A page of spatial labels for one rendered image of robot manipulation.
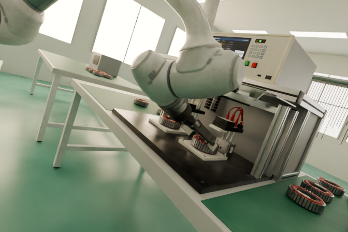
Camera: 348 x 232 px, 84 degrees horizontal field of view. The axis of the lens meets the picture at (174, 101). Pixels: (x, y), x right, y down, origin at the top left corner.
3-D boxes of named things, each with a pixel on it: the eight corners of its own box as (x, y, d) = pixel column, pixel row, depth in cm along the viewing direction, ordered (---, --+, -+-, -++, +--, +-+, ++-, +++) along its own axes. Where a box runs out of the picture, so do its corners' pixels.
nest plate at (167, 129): (165, 132, 87) (166, 130, 86) (148, 120, 98) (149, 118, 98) (188, 134, 96) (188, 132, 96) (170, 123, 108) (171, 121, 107)
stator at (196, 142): (204, 155, 71) (207, 145, 71) (185, 141, 79) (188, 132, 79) (221, 155, 78) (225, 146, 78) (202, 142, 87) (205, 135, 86)
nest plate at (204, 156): (203, 160, 69) (205, 157, 68) (177, 142, 80) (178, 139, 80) (227, 160, 78) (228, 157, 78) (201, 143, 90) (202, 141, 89)
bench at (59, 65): (31, 143, 181) (53, 67, 173) (26, 92, 319) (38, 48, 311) (133, 146, 254) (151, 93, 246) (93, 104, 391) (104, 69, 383)
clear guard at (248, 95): (249, 106, 51) (258, 85, 51) (189, 85, 69) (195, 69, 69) (290, 120, 73) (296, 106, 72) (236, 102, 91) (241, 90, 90)
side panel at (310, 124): (277, 182, 80) (308, 110, 77) (270, 178, 82) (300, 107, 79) (297, 177, 99) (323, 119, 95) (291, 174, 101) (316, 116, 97)
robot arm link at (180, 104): (167, 111, 55) (176, 122, 59) (187, 88, 58) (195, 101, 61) (151, 101, 62) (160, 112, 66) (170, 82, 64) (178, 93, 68)
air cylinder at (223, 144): (225, 155, 84) (230, 144, 84) (212, 147, 90) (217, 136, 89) (231, 155, 87) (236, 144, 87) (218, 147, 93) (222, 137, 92)
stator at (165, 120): (167, 128, 89) (169, 121, 89) (154, 119, 98) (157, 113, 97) (184, 130, 96) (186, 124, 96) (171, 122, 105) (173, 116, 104)
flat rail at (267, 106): (279, 115, 69) (283, 107, 68) (175, 78, 115) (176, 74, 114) (281, 115, 69) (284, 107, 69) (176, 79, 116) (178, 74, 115)
